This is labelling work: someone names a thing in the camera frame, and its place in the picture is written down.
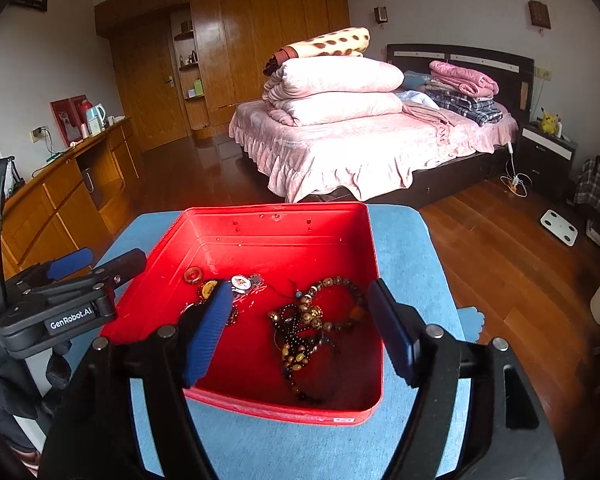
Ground brown wall ornament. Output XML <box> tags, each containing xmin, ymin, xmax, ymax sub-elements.
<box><xmin>527</xmin><ymin>0</ymin><xmax>552</xmax><ymax>31</ymax></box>

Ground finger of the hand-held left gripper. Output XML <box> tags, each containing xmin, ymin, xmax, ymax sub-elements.
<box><xmin>4</xmin><ymin>247</ymin><xmax>97</xmax><ymax>295</ymax></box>
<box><xmin>9</xmin><ymin>248</ymin><xmax>148</xmax><ymax>312</ymax></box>

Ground pale electric kettle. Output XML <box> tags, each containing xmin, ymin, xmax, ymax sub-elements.
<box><xmin>85</xmin><ymin>102</ymin><xmax>108</xmax><ymax>136</ymax></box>

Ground pink folded quilt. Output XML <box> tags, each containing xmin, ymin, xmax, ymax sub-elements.
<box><xmin>267</xmin><ymin>91</ymin><xmax>405</xmax><ymax>127</ymax></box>
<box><xmin>262</xmin><ymin>57</ymin><xmax>406</xmax><ymax>100</ymax></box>

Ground wooden door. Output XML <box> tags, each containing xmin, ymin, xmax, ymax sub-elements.
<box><xmin>111</xmin><ymin>25</ymin><xmax>188</xmax><ymax>153</ymax></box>

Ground small folded pink blanket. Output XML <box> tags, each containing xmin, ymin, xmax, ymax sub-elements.
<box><xmin>428</xmin><ymin>60</ymin><xmax>500</xmax><ymax>98</ymax></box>

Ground wooden wardrobe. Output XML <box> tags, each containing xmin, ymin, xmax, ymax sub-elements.
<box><xmin>95</xmin><ymin>0</ymin><xmax>351</xmax><ymax>153</ymax></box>

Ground dark nightstand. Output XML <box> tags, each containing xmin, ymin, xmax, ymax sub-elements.
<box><xmin>517</xmin><ymin>122</ymin><xmax>578</xmax><ymax>201</ymax></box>

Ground bed with pink cover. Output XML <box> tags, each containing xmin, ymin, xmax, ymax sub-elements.
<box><xmin>228</xmin><ymin>97</ymin><xmax>521</xmax><ymax>203</ymax></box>

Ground plaid folded clothes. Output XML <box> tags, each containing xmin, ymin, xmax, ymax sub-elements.
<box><xmin>425</xmin><ymin>87</ymin><xmax>505</xmax><ymax>126</ymax></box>

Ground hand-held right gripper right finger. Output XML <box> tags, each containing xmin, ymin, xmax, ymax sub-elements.
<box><xmin>367</xmin><ymin>279</ymin><xmax>568</xmax><ymax>480</ymax></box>

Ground dark wooden headboard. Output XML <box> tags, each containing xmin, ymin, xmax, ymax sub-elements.
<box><xmin>386</xmin><ymin>43</ymin><xmax>536</xmax><ymax>111</ymax></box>

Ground wooden bead bracelet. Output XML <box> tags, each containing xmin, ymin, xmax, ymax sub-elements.
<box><xmin>300</xmin><ymin>276</ymin><xmax>367</xmax><ymax>333</ymax></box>

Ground spotted cream blanket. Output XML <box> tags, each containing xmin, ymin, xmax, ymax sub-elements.
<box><xmin>265</xmin><ymin>27</ymin><xmax>371</xmax><ymax>73</ymax></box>

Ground red gift box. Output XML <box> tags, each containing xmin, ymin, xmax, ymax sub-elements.
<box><xmin>50</xmin><ymin>94</ymin><xmax>92</xmax><ymax>143</ymax></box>

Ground white power strip with cable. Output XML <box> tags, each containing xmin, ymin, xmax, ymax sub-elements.
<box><xmin>500</xmin><ymin>142</ymin><xmax>531</xmax><ymax>193</ymax></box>

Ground small amber bead bracelet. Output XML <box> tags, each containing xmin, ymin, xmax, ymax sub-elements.
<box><xmin>280</xmin><ymin>340</ymin><xmax>331</xmax><ymax>403</ymax></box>

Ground wooden sideboard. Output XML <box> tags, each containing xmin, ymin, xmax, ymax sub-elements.
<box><xmin>0</xmin><ymin>117</ymin><xmax>143</xmax><ymax>271</ymax></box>

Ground white bag on sideboard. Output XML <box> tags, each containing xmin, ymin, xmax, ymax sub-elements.
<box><xmin>0</xmin><ymin>144</ymin><xmax>18</xmax><ymax>196</ymax></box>

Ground black bead bracelet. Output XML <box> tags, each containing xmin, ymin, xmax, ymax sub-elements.
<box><xmin>267</xmin><ymin>290</ymin><xmax>331</xmax><ymax>361</ymax></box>

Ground red tin box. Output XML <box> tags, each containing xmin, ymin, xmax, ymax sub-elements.
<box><xmin>99</xmin><ymin>201</ymin><xmax>385</xmax><ymax>427</ymax></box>

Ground white bathroom scale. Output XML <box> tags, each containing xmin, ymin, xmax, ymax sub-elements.
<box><xmin>540</xmin><ymin>209</ymin><xmax>581</xmax><ymax>247</ymax></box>

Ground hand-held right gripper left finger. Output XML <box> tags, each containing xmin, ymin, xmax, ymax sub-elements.
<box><xmin>40</xmin><ymin>280</ymin><xmax>234</xmax><ymax>480</ymax></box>

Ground yellow plush toy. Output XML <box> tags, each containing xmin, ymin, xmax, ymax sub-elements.
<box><xmin>537</xmin><ymin>107</ymin><xmax>565</xmax><ymax>136</ymax></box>

